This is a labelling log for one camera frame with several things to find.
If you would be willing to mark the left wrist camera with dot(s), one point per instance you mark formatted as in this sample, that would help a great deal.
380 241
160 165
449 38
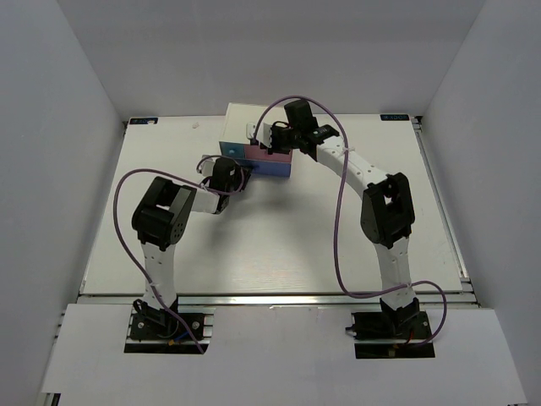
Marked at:
206 164

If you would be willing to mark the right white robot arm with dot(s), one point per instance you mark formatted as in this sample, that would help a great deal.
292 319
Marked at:
387 213

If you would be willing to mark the light blue small drawer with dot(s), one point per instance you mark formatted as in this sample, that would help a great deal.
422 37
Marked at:
232 149

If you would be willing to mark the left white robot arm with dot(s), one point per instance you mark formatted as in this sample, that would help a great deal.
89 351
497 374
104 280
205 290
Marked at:
161 218

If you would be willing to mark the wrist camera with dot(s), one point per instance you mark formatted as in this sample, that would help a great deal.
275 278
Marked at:
259 136
206 164

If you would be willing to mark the blue label sticker left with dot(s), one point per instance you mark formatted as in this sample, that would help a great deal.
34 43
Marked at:
143 121

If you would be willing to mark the pink drawer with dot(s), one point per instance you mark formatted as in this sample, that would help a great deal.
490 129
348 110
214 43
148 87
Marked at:
256 153

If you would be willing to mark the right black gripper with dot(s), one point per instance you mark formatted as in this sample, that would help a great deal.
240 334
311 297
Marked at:
275 130

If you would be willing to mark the blue label sticker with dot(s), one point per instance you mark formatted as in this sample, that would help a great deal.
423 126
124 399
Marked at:
143 121
394 117

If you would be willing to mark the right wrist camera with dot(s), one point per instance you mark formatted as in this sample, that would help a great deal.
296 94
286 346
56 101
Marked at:
259 136

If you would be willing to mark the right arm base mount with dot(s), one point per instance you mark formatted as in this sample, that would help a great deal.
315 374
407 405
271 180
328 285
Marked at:
374 337

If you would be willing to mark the purple-blue wide drawer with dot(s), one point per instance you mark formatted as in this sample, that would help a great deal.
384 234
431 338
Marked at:
269 168

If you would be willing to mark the white drawer cabinet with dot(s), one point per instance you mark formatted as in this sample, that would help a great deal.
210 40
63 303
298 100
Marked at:
239 117

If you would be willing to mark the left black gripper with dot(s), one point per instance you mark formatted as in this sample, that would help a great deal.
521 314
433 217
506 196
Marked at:
243 174

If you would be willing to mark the blue label sticker right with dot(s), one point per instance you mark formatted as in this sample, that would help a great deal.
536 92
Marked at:
394 117

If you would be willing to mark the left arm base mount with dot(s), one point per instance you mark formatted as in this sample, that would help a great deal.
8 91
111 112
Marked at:
156 331

